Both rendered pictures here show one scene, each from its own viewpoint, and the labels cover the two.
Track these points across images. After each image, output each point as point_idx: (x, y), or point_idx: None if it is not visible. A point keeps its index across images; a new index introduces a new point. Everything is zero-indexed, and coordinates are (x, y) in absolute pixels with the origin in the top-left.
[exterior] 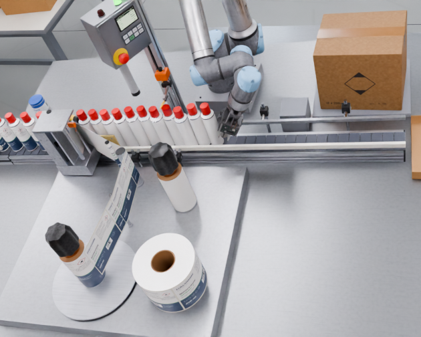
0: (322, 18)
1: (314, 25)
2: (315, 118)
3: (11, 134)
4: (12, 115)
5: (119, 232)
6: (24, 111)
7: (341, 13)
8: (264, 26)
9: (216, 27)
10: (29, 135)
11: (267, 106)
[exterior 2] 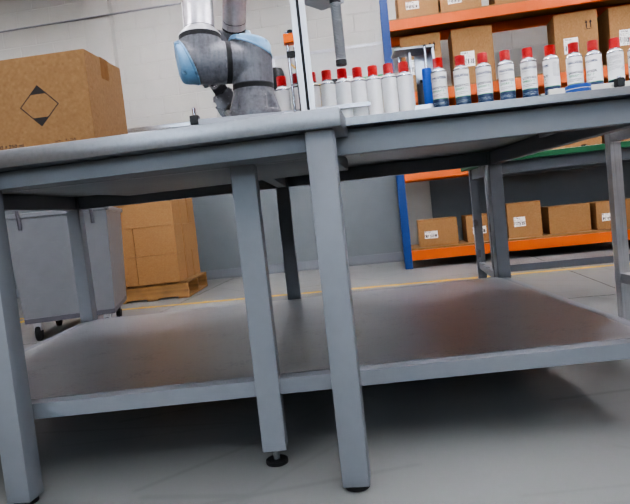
0: (87, 51)
1: (86, 139)
2: (139, 127)
3: (521, 82)
4: (499, 52)
5: None
6: (483, 52)
7: (59, 52)
8: (190, 125)
9: (305, 110)
10: (500, 91)
11: (189, 116)
